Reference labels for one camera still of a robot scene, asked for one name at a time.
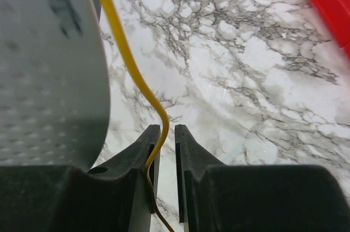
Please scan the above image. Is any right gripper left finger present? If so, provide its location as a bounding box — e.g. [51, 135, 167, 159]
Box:
[1, 125, 160, 231]

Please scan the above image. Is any thin yellow wire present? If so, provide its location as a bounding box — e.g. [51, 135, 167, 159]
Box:
[86, 0, 176, 232]

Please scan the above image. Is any white plastic cable spool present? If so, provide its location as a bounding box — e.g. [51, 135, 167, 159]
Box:
[1, 0, 110, 170]

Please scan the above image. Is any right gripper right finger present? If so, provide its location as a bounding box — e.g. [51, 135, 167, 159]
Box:
[174, 125, 349, 231]

